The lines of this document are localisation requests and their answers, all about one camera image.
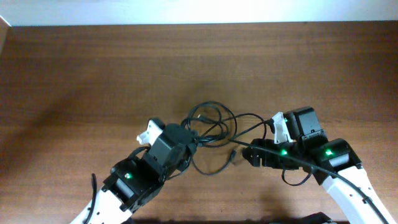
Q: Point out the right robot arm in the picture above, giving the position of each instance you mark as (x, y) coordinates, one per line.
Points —
(300, 142)

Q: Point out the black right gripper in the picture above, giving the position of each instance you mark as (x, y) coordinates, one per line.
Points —
(262, 157)

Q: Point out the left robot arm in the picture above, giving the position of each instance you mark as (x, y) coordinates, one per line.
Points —
(139, 178)

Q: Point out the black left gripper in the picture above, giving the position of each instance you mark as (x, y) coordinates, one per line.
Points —
(189, 150)

